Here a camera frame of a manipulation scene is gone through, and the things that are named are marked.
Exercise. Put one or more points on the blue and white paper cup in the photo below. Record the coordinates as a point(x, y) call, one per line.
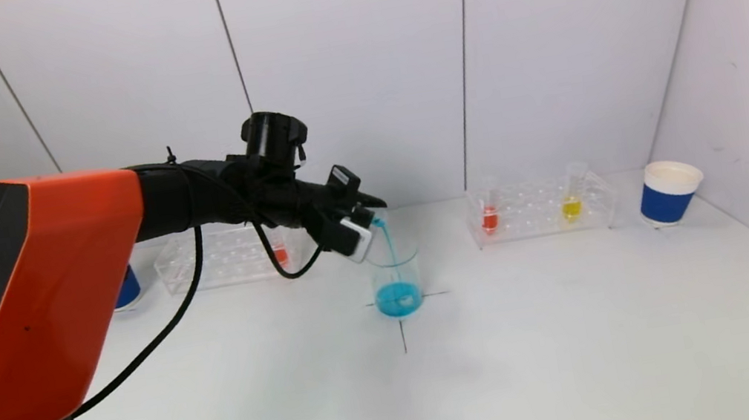
point(129, 290)
point(668, 201)

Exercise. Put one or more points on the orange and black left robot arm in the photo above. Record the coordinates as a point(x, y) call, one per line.
point(49, 291)

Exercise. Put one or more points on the test tube with yellow pigment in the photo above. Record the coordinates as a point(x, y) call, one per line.
point(572, 207)

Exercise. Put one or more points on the test tube with red pigment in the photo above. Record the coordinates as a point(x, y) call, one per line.
point(489, 218)
point(281, 255)

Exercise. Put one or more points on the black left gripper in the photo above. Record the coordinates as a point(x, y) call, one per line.
point(346, 185)

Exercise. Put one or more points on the clear glass beaker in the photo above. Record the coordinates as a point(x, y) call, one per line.
point(398, 289)

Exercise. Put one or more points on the clear acrylic test tube rack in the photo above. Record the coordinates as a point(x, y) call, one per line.
point(225, 260)
point(540, 210)

